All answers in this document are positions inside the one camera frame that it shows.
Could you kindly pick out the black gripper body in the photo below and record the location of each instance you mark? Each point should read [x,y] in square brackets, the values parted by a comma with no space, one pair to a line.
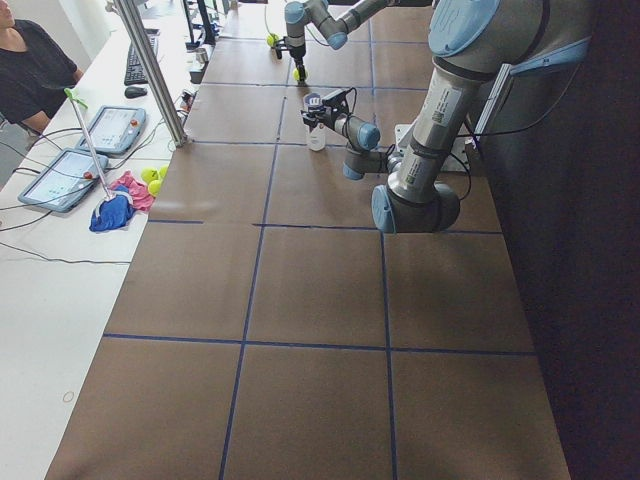
[298,53]
[327,120]

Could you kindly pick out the yellow-green tennis ball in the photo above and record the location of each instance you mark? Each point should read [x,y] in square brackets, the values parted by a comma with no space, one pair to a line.
[302,81]

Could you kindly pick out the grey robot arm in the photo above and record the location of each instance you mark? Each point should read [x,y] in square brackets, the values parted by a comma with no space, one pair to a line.
[469,41]
[299,14]

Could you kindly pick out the spare tennis ball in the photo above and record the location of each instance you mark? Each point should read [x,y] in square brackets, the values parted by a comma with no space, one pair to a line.
[148,175]
[154,187]

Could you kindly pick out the small metal cup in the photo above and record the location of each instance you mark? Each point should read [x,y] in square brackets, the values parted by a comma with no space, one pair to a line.
[201,55]

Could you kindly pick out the black keyboard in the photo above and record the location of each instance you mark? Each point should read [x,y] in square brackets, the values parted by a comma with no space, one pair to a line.
[135,73]

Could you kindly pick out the black computer mouse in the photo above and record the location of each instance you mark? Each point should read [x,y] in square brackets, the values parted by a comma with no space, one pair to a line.
[133,91]

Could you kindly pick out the pink cloth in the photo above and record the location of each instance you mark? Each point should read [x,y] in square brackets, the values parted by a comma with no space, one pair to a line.
[142,199]

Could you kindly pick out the far teach pendant tablet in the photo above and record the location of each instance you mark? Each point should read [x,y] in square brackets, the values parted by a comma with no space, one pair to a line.
[114,129]

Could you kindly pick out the teach pendant tablet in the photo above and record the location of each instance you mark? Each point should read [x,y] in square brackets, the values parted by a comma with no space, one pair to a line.
[63,183]
[114,129]

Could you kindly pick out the blue cloth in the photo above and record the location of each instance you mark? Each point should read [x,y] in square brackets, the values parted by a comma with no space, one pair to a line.
[111,214]

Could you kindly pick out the near teach pendant tablet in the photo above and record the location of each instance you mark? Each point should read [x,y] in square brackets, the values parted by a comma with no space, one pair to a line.
[63,183]

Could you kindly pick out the seated person black shirt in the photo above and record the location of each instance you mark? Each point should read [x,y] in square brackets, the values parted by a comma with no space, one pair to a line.
[35,72]

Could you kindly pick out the aluminium frame post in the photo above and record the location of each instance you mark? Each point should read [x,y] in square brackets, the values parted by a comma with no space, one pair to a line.
[134,26]

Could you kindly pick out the green-handled reacher grabber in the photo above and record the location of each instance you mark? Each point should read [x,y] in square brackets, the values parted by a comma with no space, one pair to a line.
[75,103]

